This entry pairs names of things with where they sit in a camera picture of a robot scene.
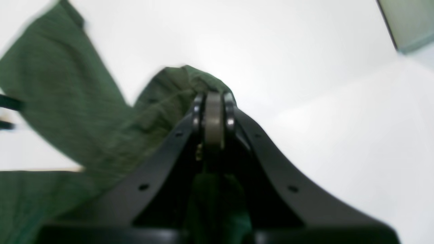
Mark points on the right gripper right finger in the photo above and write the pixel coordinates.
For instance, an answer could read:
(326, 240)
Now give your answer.
(284, 205)

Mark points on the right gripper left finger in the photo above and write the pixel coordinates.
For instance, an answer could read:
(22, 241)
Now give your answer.
(150, 205)

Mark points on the dark green t-shirt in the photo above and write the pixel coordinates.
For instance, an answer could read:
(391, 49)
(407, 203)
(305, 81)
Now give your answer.
(71, 100)

